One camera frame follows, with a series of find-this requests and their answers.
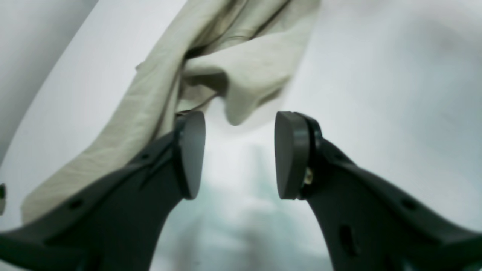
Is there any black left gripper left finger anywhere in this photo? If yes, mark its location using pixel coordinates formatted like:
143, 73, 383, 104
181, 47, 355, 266
0, 111, 206, 271

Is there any left table cable grommet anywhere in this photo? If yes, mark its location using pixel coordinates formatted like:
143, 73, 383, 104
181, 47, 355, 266
0, 183, 7, 216

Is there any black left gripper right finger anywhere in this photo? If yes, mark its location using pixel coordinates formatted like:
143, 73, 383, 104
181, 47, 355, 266
275, 111, 482, 271

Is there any beige t-shirt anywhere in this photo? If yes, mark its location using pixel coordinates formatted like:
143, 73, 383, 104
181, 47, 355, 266
21, 0, 322, 224

